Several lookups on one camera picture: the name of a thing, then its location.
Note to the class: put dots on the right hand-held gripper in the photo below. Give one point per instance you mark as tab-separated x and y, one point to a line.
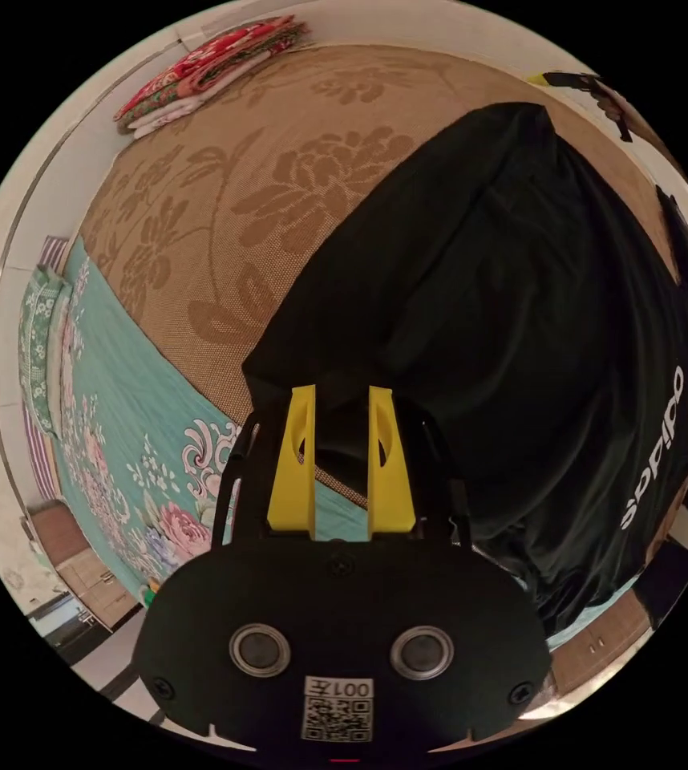
584	84

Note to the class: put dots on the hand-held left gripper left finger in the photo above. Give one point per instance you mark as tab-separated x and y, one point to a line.
288	481

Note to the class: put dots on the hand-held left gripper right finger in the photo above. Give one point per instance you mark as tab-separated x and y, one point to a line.
389	493

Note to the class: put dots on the black t-shirt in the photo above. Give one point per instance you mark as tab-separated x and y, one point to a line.
500	337

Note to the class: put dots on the brown wooden cupboard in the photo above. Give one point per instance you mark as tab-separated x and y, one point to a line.
79	565

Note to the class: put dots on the green floral pillow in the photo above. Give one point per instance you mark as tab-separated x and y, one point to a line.
37	349

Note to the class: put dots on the person's body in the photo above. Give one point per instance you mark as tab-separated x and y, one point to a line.
669	559

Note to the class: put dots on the stack of folded floral blankets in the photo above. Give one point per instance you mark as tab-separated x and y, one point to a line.
212	66

